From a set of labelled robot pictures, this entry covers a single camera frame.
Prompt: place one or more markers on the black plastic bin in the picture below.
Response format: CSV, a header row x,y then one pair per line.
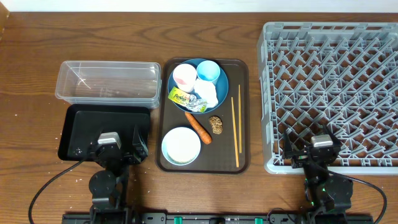
x,y
82,121

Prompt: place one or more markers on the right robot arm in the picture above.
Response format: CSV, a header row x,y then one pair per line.
x,y
330,195

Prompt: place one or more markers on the left wooden chopstick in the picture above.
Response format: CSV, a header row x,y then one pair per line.
x,y
234,133

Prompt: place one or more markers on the grey dishwasher rack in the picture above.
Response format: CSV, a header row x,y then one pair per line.
x,y
339,74

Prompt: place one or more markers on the pink plastic cup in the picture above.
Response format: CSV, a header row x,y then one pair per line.
x,y
184,76

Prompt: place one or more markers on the crumpled white napkin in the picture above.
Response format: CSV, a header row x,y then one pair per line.
x,y
206,90

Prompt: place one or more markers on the light blue bowl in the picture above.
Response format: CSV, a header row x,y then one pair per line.
x,y
181,146

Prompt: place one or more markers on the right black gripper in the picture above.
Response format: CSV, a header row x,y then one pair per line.
x,y
299,158

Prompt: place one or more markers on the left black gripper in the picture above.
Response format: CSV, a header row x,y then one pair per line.
x,y
142,151

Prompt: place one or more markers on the brown walnut cookie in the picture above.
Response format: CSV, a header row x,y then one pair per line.
x,y
216,124

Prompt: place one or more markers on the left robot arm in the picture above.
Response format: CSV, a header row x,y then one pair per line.
x,y
109,186

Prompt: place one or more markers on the yellow foil snack wrapper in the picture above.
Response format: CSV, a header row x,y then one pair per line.
x,y
188,101

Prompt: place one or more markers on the clear plastic bin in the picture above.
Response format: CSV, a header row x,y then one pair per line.
x,y
116,83

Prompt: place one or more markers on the orange carrot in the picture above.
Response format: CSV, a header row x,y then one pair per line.
x,y
201,131

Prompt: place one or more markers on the right wooden chopstick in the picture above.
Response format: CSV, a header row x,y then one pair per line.
x,y
239,119

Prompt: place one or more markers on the light blue plastic cup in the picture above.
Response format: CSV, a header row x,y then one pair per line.
x,y
208,71

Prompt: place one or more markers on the wooden chopstick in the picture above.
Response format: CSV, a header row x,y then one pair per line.
x,y
239,119
234,133

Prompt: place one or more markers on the dark blue plate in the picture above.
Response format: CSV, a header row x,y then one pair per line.
x,y
221,86

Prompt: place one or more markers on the brown serving tray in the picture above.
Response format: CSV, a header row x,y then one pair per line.
x,y
217,157

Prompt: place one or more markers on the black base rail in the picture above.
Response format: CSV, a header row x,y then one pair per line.
x,y
162,218

